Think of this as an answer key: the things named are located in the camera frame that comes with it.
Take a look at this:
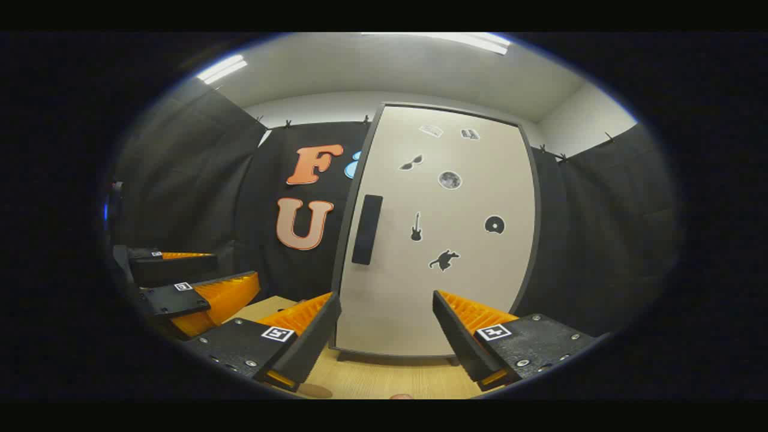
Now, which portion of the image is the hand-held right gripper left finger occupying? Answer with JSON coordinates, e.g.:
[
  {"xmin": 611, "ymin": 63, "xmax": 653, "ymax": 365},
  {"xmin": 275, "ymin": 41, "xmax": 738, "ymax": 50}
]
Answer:
[{"xmin": 180, "ymin": 292, "xmax": 341, "ymax": 392}]

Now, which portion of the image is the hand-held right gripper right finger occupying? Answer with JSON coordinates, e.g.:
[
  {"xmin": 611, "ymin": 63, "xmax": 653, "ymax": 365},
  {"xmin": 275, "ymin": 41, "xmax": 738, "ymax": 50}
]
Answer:
[{"xmin": 433, "ymin": 290, "xmax": 601, "ymax": 392}]

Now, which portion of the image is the grey cabinet door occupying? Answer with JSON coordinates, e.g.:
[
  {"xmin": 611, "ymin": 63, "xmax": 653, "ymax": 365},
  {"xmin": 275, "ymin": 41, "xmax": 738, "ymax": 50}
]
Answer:
[{"xmin": 332, "ymin": 103, "xmax": 539, "ymax": 358}]

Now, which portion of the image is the black cabinet door handle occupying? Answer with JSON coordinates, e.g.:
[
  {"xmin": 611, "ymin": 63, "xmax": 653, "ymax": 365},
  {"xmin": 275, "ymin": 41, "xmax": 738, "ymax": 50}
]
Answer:
[{"xmin": 352, "ymin": 194, "xmax": 383, "ymax": 265}]

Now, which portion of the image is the dark grey cabinet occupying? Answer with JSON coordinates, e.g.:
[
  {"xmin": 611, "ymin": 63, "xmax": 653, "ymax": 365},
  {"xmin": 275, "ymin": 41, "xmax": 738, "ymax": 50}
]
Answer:
[{"xmin": 329, "ymin": 101, "xmax": 542, "ymax": 367}]

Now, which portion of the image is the black backdrop cloth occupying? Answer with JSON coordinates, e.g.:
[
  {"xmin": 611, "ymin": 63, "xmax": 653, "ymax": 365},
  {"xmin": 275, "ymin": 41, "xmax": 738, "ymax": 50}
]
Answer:
[{"xmin": 111, "ymin": 78, "xmax": 679, "ymax": 337}]

